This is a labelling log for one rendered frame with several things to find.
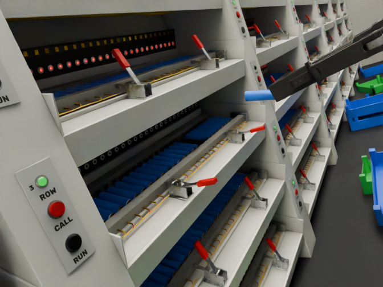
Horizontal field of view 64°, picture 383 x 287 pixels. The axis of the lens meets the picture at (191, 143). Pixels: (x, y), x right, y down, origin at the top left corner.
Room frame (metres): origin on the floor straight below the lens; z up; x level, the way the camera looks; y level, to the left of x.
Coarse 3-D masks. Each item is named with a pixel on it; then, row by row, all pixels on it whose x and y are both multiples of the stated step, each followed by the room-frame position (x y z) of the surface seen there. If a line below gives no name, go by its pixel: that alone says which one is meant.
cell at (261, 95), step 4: (248, 92) 0.54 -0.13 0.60; (252, 92) 0.53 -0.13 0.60; (256, 92) 0.53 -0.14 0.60; (260, 92) 0.52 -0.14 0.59; (264, 92) 0.52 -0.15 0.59; (268, 92) 0.52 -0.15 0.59; (248, 96) 0.54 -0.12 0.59; (252, 96) 0.53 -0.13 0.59; (256, 96) 0.53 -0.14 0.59; (260, 96) 0.52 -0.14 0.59; (264, 96) 0.52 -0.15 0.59; (268, 96) 0.52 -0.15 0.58; (272, 96) 0.51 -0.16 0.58; (248, 100) 0.54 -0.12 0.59; (252, 100) 0.54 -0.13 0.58; (256, 100) 0.53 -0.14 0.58; (260, 100) 0.53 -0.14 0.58
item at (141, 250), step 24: (264, 120) 0.85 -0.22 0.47; (144, 144) 0.70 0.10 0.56; (240, 144) 0.71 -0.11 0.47; (96, 168) 0.58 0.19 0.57; (216, 168) 0.61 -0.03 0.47; (216, 192) 0.58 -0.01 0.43; (144, 216) 0.47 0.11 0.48; (168, 216) 0.46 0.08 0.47; (192, 216) 0.50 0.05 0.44; (120, 240) 0.35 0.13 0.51; (144, 240) 0.41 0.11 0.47; (168, 240) 0.44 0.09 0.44; (144, 264) 0.39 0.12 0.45
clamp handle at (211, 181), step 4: (200, 180) 0.49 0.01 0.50; (204, 180) 0.49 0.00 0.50; (208, 180) 0.48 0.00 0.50; (212, 180) 0.47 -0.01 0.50; (216, 180) 0.47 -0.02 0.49; (180, 184) 0.51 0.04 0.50; (184, 184) 0.51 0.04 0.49; (188, 184) 0.50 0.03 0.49; (192, 184) 0.50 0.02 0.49; (196, 184) 0.49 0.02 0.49; (200, 184) 0.48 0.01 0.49; (204, 184) 0.48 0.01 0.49; (208, 184) 0.47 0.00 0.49; (212, 184) 0.47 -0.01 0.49
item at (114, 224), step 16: (224, 128) 0.77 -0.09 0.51; (208, 144) 0.68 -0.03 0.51; (224, 144) 0.70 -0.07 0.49; (192, 160) 0.61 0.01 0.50; (176, 176) 0.56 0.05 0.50; (144, 192) 0.50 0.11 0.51; (160, 192) 0.52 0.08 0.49; (128, 208) 0.46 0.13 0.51; (144, 208) 0.47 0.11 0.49; (112, 224) 0.42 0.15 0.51
